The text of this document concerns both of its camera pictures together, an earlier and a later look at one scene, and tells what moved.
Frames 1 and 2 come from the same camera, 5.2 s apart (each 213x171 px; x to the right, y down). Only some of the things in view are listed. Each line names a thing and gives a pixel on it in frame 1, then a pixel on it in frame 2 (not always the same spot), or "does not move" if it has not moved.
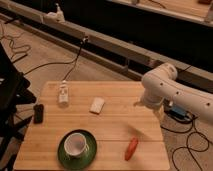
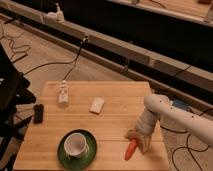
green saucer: [82, 161] does not move
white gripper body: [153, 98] -> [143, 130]
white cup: [75, 144] does not move
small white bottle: [63, 93] does not move
